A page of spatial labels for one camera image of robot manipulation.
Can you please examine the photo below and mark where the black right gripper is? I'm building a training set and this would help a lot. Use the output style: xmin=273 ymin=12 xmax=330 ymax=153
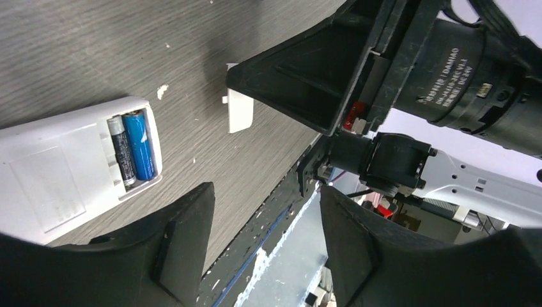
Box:
xmin=226 ymin=0 xmax=444 ymax=135

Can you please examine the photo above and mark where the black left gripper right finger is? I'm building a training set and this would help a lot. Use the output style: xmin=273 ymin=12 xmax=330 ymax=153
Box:
xmin=320 ymin=186 xmax=541 ymax=306

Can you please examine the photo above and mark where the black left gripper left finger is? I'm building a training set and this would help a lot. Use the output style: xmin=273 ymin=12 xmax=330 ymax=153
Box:
xmin=1 ymin=182 xmax=215 ymax=306

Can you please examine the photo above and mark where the white battery cover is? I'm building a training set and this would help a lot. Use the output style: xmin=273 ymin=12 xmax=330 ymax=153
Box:
xmin=222 ymin=87 xmax=254 ymax=134

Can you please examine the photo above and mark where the blue battery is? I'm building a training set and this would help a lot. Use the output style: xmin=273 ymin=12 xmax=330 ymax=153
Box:
xmin=122 ymin=110 xmax=155 ymax=181

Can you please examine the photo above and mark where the black battery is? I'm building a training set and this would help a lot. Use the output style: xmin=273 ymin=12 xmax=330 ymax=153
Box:
xmin=107 ymin=116 xmax=136 ymax=189

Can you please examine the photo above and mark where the white remote control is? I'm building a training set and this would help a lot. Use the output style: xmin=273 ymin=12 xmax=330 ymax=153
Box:
xmin=1 ymin=97 xmax=162 ymax=245

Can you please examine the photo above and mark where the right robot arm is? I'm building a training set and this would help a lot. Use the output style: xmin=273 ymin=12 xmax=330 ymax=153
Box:
xmin=226 ymin=1 xmax=541 ymax=228

